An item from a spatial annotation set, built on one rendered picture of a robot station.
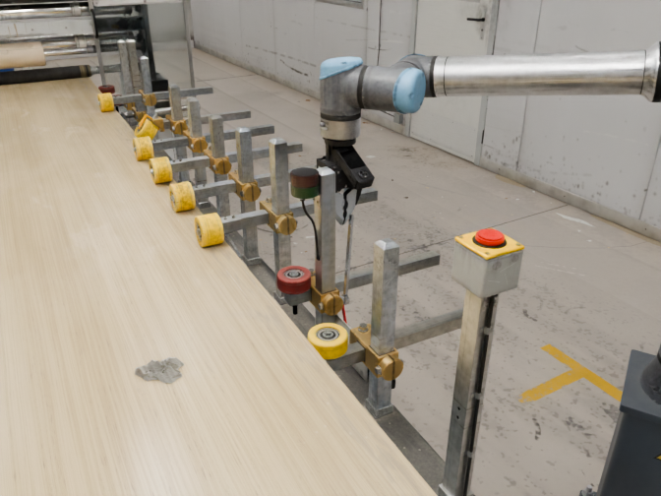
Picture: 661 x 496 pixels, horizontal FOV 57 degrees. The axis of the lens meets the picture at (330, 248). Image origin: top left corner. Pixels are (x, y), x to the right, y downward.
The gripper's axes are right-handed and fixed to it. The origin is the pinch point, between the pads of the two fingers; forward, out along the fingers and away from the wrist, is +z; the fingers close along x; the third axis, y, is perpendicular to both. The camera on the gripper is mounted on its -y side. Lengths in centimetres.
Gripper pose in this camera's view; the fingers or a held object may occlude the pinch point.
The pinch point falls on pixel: (343, 220)
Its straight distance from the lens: 143.7
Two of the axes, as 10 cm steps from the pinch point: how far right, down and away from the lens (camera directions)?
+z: 0.0, 8.9, 4.6
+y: -4.7, -4.1, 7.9
